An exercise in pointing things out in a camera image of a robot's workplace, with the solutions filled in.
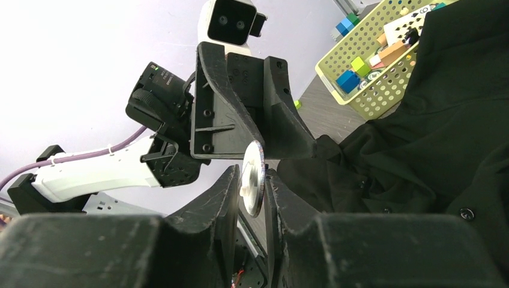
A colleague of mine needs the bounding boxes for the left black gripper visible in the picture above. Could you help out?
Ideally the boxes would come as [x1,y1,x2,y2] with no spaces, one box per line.
[190,41,317,160]

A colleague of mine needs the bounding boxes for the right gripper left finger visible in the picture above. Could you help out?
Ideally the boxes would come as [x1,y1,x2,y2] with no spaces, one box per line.
[1,165,239,287]

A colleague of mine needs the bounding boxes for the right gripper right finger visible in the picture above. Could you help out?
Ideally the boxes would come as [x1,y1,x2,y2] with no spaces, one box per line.
[264,169,506,287]

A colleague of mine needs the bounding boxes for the black garment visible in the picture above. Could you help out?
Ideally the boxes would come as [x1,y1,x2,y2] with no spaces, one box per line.
[277,1,508,275]

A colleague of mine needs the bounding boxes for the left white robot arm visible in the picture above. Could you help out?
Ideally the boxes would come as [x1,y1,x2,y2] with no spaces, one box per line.
[1,41,317,215]

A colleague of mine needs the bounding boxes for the lime green block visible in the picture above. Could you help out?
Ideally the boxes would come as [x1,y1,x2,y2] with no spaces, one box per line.
[294,100,302,110]

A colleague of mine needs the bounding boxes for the light green plastic basket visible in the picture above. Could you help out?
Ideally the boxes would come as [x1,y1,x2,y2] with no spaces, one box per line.
[315,1,451,120]

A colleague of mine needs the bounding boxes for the blue green stacked blocks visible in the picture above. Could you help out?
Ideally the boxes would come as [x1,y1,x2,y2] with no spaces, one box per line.
[331,13,360,42]

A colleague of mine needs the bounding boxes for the nine of spades card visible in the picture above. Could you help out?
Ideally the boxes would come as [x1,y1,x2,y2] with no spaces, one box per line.
[384,4,436,46]

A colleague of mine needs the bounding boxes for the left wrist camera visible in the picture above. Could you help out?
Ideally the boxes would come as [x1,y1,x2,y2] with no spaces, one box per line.
[197,0,268,56]

